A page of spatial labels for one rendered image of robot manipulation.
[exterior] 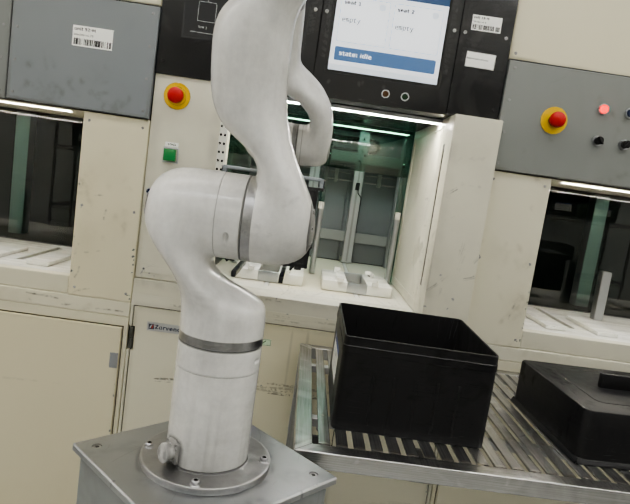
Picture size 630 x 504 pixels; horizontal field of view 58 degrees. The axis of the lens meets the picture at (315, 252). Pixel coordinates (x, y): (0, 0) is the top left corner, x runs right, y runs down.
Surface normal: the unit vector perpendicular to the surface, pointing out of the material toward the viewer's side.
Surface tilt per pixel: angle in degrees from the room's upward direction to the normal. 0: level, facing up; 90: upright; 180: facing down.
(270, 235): 106
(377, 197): 90
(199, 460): 90
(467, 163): 90
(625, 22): 90
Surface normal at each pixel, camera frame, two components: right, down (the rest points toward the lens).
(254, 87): 0.26, 0.31
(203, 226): -0.04, 0.32
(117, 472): 0.14, -0.98
